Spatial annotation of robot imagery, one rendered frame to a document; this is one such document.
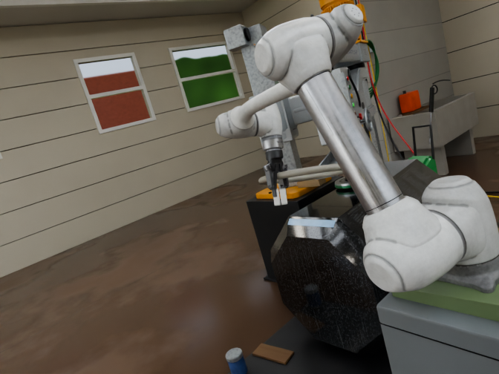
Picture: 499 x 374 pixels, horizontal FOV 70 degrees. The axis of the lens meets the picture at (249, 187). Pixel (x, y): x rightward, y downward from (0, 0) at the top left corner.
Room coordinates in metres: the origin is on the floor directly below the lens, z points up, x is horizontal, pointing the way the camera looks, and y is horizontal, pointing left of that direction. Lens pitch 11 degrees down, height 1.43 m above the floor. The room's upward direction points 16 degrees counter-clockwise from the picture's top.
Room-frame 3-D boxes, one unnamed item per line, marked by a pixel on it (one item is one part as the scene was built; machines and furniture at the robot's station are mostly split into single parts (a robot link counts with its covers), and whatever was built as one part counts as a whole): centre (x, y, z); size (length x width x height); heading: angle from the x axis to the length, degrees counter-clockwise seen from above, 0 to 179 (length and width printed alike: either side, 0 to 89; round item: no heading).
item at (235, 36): (2.85, -0.23, 2.00); 0.20 x 0.18 x 0.15; 38
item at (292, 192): (2.93, -0.35, 0.76); 0.49 x 0.49 x 0.05; 38
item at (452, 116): (4.93, -2.75, 0.43); 1.30 x 0.62 x 0.86; 126
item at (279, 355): (1.94, 0.15, 0.02); 0.25 x 0.10 x 0.01; 48
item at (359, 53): (2.52, -0.82, 1.62); 0.96 x 0.25 x 0.17; 148
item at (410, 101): (5.03, -2.53, 1.00); 0.50 x 0.22 x 0.33; 126
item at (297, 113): (2.89, -0.55, 1.36); 0.74 x 0.34 x 0.25; 76
